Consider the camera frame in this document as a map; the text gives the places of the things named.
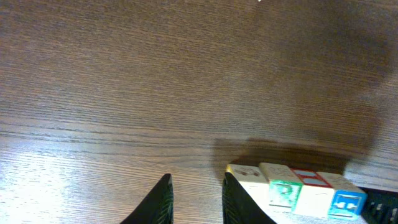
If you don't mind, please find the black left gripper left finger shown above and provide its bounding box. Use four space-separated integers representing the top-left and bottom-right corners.
120 174 174 224

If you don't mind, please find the wooden block green R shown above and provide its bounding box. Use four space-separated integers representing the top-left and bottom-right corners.
259 162 303 212

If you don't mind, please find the wooden block blue top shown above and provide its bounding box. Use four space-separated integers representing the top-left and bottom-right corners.
317 172 368 221

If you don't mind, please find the wooden block green side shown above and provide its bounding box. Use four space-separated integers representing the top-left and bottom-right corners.
292 169 335 218

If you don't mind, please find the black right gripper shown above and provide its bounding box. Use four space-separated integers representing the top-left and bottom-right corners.
361 187 398 224

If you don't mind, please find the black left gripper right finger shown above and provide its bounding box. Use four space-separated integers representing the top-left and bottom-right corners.
222 172 276 224

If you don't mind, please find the wooden block letter J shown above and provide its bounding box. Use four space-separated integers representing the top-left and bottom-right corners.
226 164 269 210

